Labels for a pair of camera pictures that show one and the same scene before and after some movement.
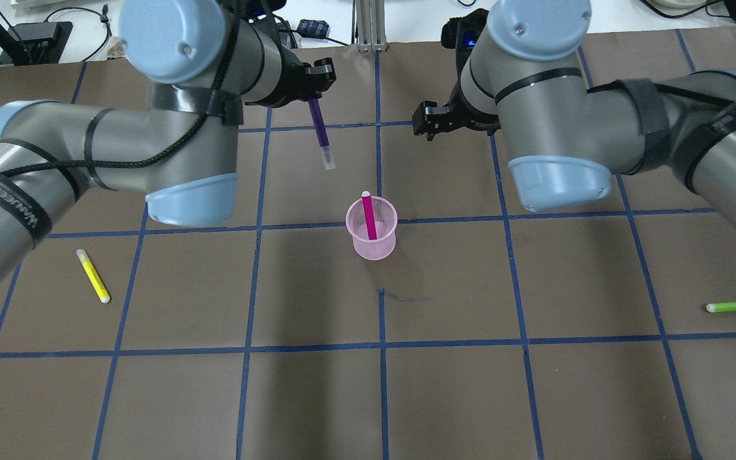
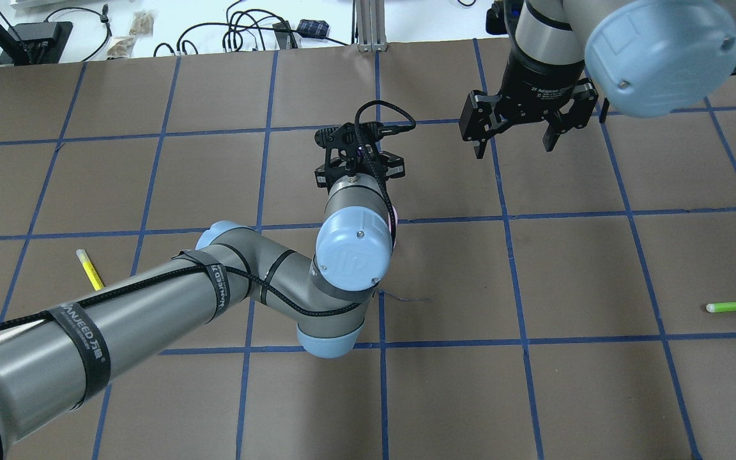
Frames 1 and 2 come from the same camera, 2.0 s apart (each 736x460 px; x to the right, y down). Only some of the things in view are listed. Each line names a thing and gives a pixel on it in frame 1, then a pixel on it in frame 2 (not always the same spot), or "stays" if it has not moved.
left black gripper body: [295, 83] → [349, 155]
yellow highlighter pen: [94, 276] stays
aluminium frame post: [370, 25] stays
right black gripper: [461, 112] → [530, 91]
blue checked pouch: [313, 28] stays
